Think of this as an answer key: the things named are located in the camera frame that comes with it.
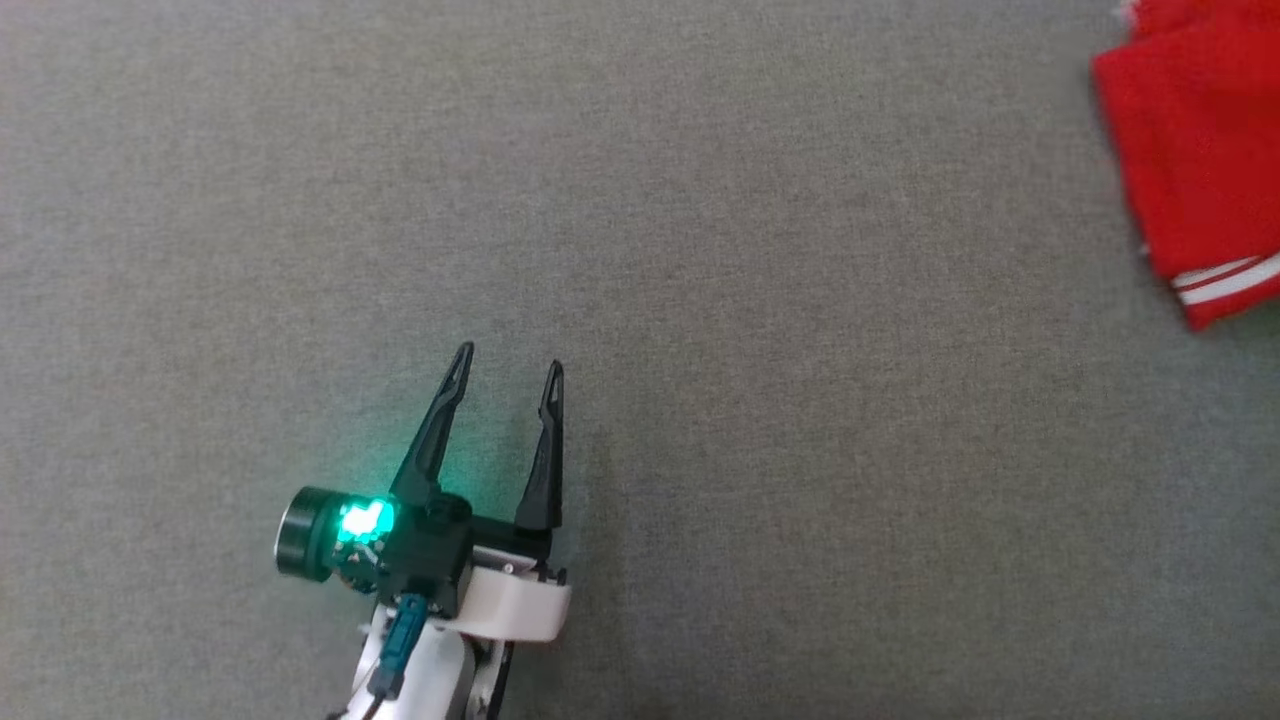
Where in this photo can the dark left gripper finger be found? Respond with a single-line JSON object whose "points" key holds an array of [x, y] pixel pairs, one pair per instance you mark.
{"points": [[545, 470], [432, 440]]}

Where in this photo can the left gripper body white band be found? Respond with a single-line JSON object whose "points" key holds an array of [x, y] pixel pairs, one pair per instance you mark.
{"points": [[320, 535]]}

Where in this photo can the red white basketball jersey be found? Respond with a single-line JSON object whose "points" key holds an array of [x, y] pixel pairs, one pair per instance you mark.
{"points": [[1200, 150]]}

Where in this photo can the grey fabric sofa seat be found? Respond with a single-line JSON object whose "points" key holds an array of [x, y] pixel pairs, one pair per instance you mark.
{"points": [[700, 350]]}

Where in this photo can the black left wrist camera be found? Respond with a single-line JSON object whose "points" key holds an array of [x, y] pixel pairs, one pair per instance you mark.
{"points": [[435, 565]]}

